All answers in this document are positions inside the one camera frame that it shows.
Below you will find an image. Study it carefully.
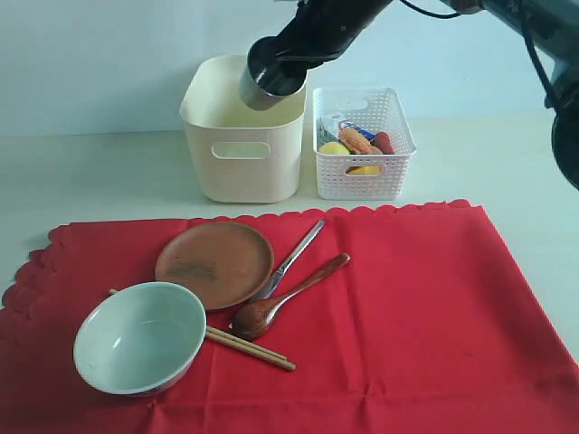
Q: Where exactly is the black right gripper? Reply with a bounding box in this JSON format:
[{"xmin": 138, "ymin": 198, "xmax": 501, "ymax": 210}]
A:
[{"xmin": 247, "ymin": 0, "xmax": 389, "ymax": 84}]

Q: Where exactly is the white ceramic bowl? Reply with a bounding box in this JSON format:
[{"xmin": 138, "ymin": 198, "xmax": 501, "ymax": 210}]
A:
[{"xmin": 73, "ymin": 282, "xmax": 206, "ymax": 397}]

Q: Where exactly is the cream plastic bin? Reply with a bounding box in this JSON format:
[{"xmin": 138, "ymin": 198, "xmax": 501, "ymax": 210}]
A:
[{"xmin": 179, "ymin": 55, "xmax": 307, "ymax": 203}]

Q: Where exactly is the stainless steel cup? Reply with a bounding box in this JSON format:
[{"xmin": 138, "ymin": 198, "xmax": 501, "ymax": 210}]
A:
[{"xmin": 239, "ymin": 57, "xmax": 306, "ymax": 111}]

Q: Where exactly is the wooden chopstick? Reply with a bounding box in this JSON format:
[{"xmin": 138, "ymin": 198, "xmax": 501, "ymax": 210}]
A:
[
  {"xmin": 205, "ymin": 333, "xmax": 296, "ymax": 371},
  {"xmin": 108, "ymin": 288, "xmax": 290, "ymax": 362}
]

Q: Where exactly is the white perforated plastic basket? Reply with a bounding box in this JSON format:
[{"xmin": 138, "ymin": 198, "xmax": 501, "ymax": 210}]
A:
[{"xmin": 312, "ymin": 87, "xmax": 416, "ymax": 200}]

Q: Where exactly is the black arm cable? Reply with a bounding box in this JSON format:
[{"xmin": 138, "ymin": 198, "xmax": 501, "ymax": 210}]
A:
[{"xmin": 397, "ymin": 0, "xmax": 562, "ymax": 109}]

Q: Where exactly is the blue white milk carton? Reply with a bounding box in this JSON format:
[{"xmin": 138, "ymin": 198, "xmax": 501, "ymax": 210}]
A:
[{"xmin": 318, "ymin": 112, "xmax": 375, "ymax": 141}]

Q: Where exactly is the steel table knife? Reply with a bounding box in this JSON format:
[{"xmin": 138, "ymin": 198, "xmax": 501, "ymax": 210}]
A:
[{"xmin": 247, "ymin": 220, "xmax": 327, "ymax": 304}]

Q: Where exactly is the fried chicken nugget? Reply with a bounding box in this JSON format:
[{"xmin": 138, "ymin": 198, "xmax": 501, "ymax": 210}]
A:
[{"xmin": 338, "ymin": 127, "xmax": 382, "ymax": 155}]

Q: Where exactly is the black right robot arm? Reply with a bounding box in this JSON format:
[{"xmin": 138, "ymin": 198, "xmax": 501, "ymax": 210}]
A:
[{"xmin": 239, "ymin": 0, "xmax": 578, "ymax": 186}]

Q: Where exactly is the dark wooden spoon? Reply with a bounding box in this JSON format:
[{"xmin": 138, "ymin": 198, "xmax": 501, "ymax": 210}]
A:
[{"xmin": 232, "ymin": 253, "xmax": 350, "ymax": 341}]

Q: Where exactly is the red scalloped table cloth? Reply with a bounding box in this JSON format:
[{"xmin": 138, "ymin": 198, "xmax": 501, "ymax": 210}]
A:
[{"xmin": 1, "ymin": 200, "xmax": 578, "ymax": 433}]

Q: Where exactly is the red sausage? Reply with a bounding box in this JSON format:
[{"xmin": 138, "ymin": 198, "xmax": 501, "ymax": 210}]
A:
[{"xmin": 372, "ymin": 131, "xmax": 395, "ymax": 155}]

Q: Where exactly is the brown round plate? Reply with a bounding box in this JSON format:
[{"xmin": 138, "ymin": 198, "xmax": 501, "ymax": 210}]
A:
[{"xmin": 155, "ymin": 222, "xmax": 274, "ymax": 310}]

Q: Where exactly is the yellow lemon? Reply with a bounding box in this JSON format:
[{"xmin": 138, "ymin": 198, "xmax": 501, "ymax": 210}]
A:
[{"xmin": 318, "ymin": 141, "xmax": 350, "ymax": 156}]

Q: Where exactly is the yellow cheese wedge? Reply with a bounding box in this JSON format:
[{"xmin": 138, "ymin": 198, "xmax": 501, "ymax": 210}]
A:
[{"xmin": 346, "ymin": 165, "xmax": 382, "ymax": 176}]

